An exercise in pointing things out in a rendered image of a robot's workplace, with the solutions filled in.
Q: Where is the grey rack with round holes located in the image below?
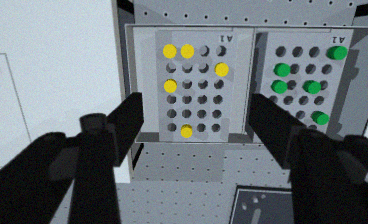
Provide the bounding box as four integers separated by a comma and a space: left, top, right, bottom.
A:
155, 31, 238, 142
244, 32, 351, 143

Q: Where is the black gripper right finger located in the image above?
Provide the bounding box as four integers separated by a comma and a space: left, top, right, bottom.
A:
248, 94, 368, 224

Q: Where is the dark grey rectangular plate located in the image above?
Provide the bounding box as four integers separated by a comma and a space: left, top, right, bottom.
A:
229, 185, 294, 224

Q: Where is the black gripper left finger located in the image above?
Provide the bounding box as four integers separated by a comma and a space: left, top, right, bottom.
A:
0, 92, 144, 224

